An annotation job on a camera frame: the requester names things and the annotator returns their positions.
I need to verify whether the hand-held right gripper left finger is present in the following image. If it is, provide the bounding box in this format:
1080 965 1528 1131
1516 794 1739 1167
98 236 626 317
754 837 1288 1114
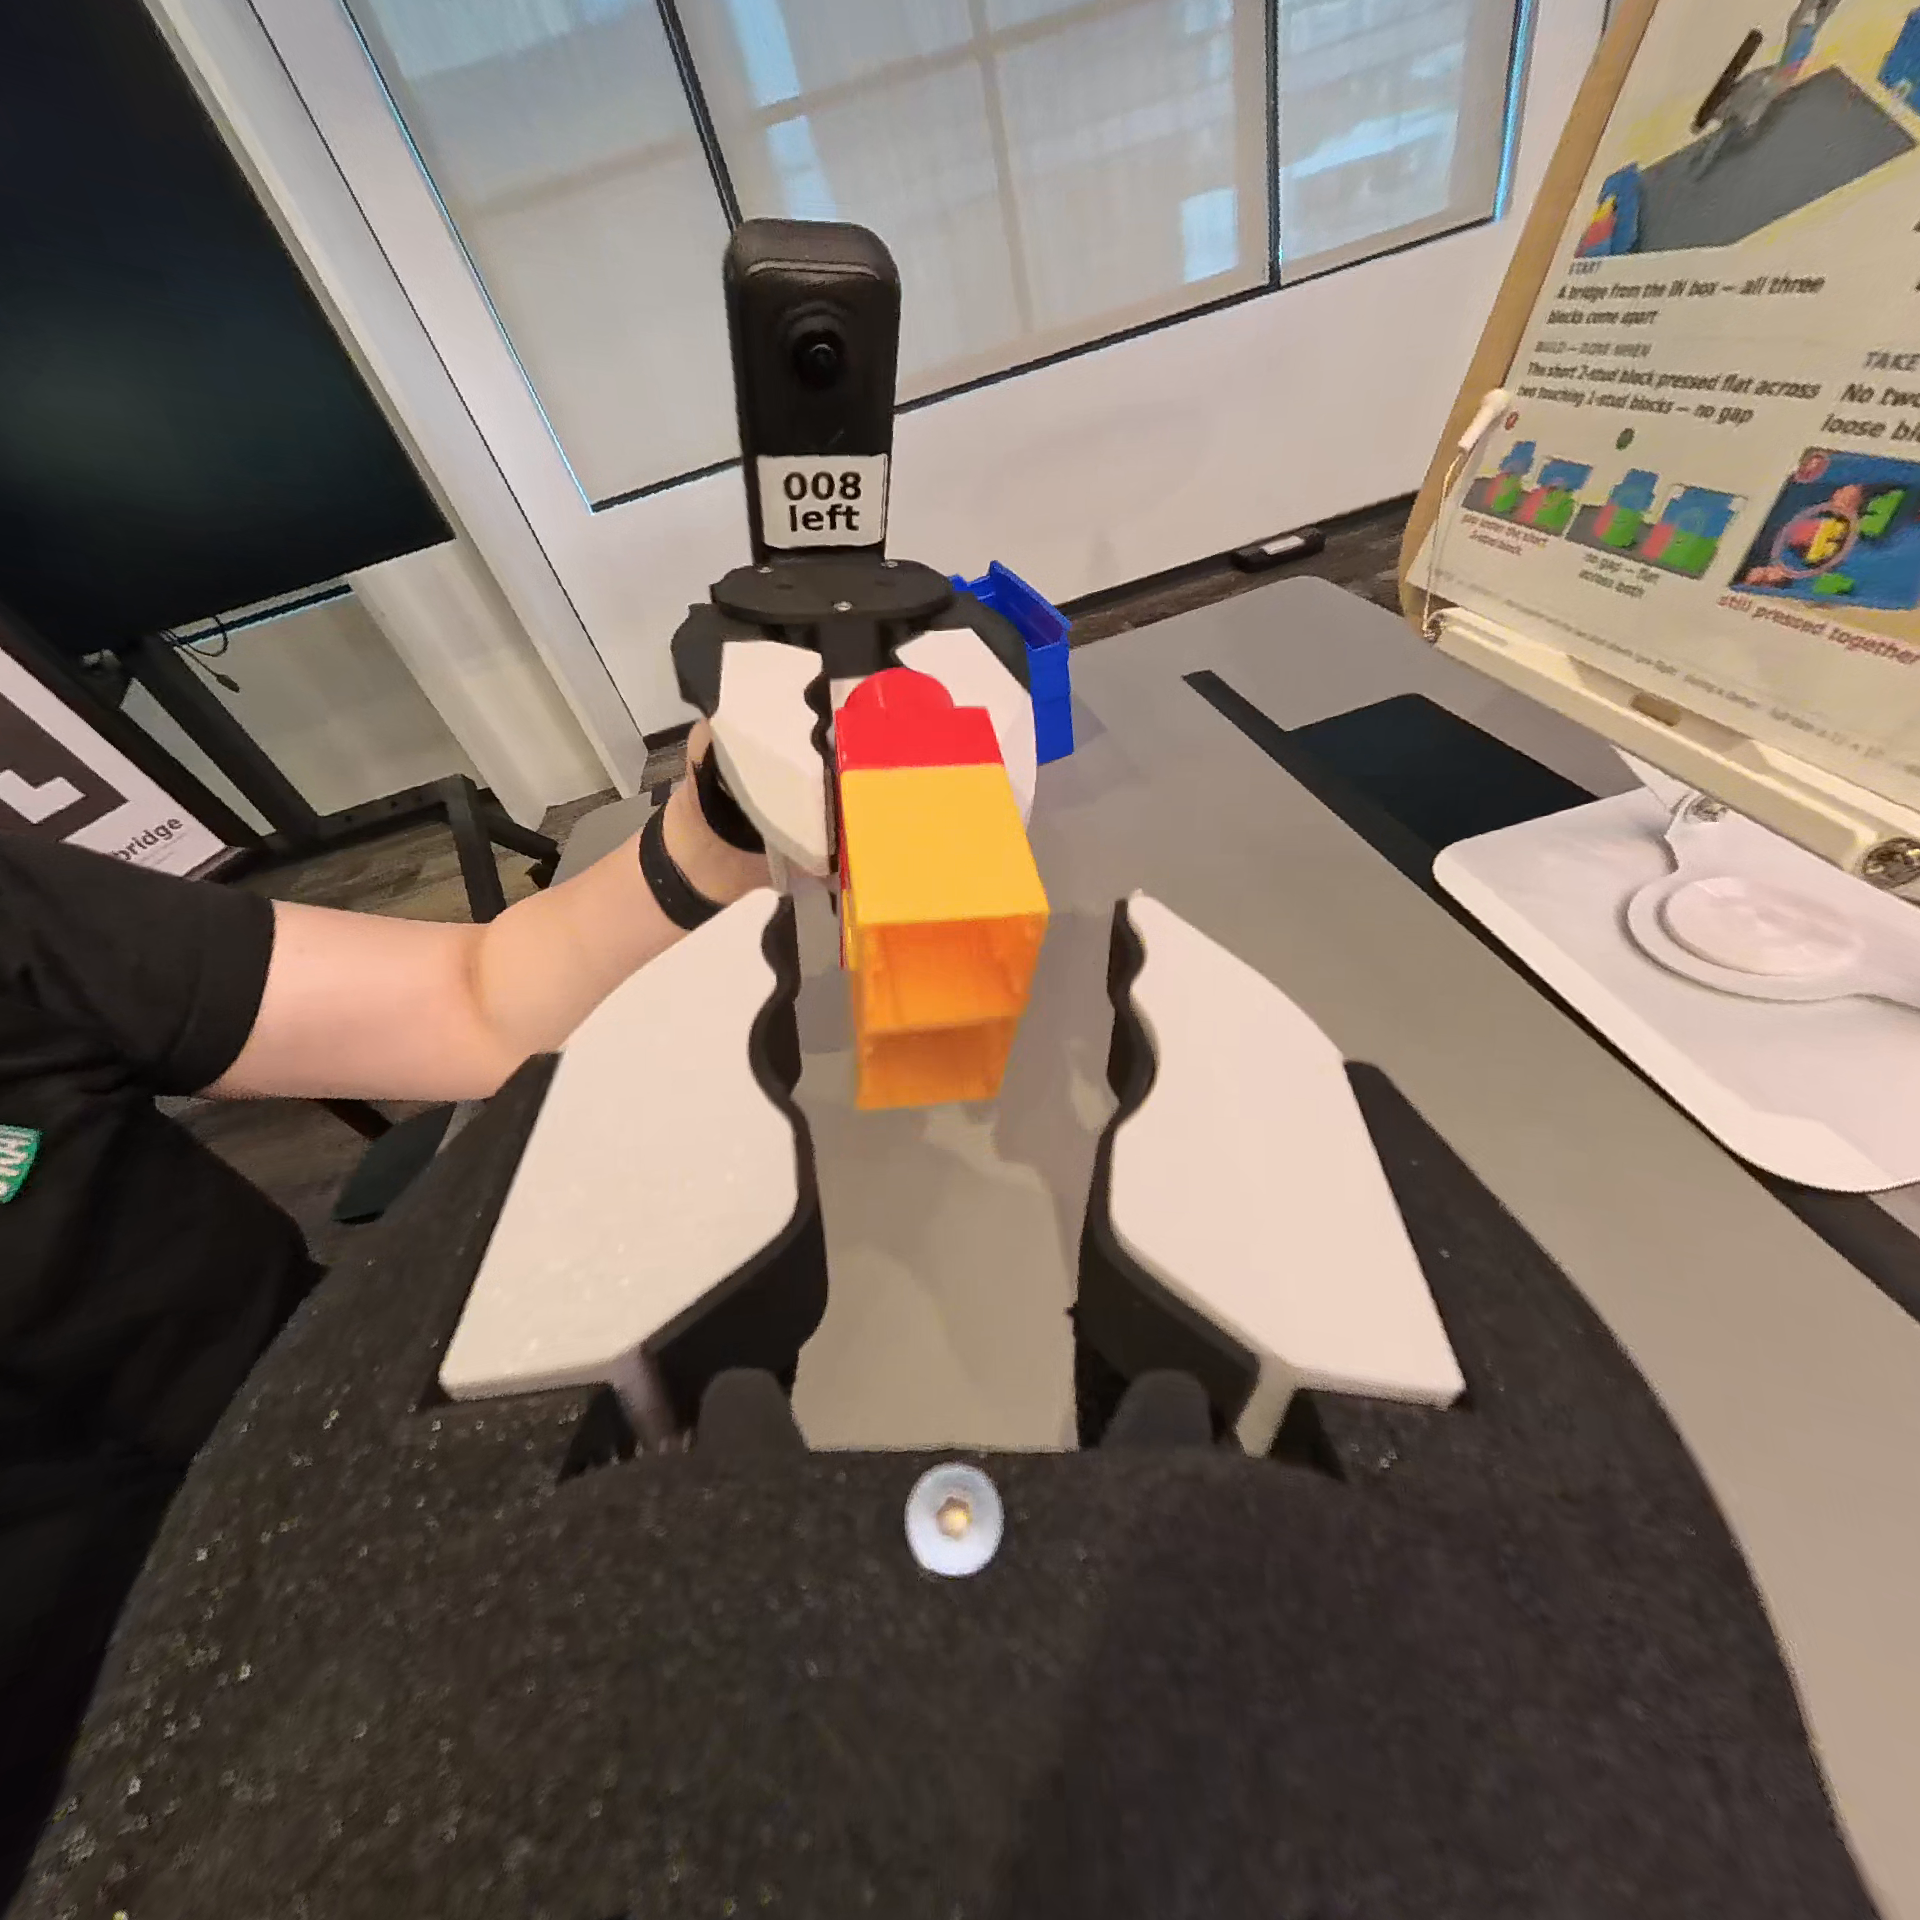
438 889 828 1452

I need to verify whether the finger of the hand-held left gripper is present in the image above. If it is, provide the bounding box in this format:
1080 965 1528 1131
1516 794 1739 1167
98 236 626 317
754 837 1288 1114
914 626 1043 823
703 644 836 874

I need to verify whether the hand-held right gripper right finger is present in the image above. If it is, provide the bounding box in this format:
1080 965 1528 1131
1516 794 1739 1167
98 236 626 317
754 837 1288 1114
1079 893 1466 1458

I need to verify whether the blue plastic bin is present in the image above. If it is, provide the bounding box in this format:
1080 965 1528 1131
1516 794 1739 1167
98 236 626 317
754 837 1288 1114
951 563 1079 767

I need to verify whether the red two-stud toy block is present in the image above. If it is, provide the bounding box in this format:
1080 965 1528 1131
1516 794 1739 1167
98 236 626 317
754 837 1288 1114
828 671 1004 902

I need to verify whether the yellow toy block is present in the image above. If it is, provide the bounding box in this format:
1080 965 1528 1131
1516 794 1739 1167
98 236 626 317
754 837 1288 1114
855 1019 1024 1114
836 766 1052 1041

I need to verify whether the person's left forearm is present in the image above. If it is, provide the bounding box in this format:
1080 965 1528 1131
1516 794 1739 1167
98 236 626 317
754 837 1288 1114
196 847 693 1106

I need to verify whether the grey desk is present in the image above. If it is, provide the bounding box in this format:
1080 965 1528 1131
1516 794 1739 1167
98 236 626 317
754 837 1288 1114
336 574 1920 1877

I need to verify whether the black wristband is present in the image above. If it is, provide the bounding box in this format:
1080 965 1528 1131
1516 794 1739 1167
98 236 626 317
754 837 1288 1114
638 805 731 932

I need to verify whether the frosted glass window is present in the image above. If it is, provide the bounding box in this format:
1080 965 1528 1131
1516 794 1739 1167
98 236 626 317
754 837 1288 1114
336 0 1538 512

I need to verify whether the dark chair part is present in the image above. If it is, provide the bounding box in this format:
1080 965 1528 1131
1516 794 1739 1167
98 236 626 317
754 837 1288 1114
334 1100 459 1224

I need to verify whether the white stand base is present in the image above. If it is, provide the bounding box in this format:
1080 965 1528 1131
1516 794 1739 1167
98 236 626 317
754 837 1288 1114
1432 787 1920 1197

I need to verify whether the dark flat plate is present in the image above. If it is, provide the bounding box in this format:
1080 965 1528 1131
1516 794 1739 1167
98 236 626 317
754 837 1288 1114
1290 692 1599 847

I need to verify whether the large black screen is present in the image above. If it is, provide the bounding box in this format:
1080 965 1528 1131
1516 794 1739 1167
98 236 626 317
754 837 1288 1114
0 0 458 658

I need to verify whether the black white marker sign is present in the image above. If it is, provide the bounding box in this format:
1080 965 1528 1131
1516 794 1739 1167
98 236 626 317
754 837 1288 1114
0 648 246 889

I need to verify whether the instruction poster on board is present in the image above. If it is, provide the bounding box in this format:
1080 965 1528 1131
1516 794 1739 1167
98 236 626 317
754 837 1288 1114
1396 0 1920 902

